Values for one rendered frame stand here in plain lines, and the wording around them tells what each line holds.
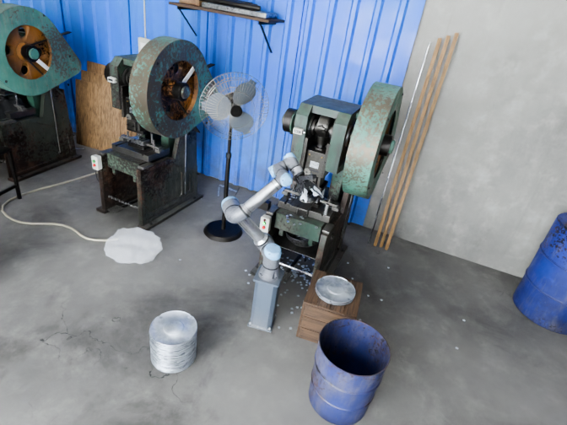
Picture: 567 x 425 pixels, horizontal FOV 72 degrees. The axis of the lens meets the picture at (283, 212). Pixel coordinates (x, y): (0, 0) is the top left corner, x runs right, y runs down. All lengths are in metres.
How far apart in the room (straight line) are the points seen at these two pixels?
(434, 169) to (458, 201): 0.41
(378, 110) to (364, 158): 0.31
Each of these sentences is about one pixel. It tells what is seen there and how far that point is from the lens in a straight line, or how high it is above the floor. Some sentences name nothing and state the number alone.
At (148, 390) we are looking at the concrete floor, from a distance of 2.72.
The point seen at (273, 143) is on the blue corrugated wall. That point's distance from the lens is 4.48.
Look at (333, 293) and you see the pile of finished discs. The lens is 2.86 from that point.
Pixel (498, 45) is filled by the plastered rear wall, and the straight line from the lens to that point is 3.98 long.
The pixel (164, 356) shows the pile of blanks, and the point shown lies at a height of 0.16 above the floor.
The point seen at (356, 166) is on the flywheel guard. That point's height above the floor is 1.27.
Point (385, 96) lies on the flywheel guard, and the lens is 2.70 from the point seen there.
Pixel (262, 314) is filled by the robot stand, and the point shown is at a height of 0.15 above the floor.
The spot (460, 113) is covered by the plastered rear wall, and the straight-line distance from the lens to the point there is 4.04.
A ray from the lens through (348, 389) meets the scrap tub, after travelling 2.39.
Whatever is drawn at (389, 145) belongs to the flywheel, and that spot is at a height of 1.36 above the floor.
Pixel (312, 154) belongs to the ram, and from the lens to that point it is 3.03.
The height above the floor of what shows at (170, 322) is 0.26.
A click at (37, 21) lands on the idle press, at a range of 4.84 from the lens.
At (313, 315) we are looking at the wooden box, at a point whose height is 0.25.
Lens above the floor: 2.19
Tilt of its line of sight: 29 degrees down
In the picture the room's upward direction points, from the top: 9 degrees clockwise
